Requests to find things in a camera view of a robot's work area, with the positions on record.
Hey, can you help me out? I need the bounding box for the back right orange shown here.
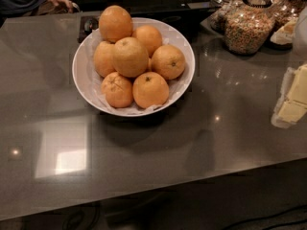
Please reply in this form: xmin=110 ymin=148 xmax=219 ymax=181
xmin=132 ymin=25 xmax=162 ymax=57

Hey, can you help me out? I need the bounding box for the top back orange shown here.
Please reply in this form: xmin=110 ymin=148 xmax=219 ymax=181
xmin=99 ymin=5 xmax=133 ymax=43

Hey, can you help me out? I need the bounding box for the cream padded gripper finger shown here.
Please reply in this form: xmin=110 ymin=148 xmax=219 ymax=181
xmin=271 ymin=64 xmax=307 ymax=128

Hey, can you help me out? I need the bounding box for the front left orange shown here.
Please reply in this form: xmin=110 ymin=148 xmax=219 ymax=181
xmin=101 ymin=72 xmax=133 ymax=108

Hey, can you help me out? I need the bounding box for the white ceramic bowl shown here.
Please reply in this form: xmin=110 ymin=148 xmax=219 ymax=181
xmin=71 ymin=16 xmax=197 ymax=118

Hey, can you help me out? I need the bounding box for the black laptop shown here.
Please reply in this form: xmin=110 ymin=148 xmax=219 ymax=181
xmin=78 ymin=1 xmax=219 ymax=43

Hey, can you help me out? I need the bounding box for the small hidden orange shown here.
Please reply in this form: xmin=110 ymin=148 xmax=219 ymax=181
xmin=147 ymin=57 xmax=152 ymax=72

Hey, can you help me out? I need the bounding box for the black floor cable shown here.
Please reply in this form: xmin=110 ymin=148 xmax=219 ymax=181
xmin=220 ymin=204 xmax=307 ymax=230

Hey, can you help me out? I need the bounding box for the front right orange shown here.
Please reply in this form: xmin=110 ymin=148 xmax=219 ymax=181
xmin=132 ymin=72 xmax=169 ymax=109

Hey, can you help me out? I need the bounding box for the white paper bowl liner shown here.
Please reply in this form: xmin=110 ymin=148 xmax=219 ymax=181
xmin=83 ymin=20 xmax=188 ymax=116

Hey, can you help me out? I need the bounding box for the large orange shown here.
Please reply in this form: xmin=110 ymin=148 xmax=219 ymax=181
xmin=112 ymin=37 xmax=149 ymax=78

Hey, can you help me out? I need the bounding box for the person's right hand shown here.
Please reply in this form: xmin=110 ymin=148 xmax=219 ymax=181
xmin=47 ymin=0 xmax=74 ymax=12

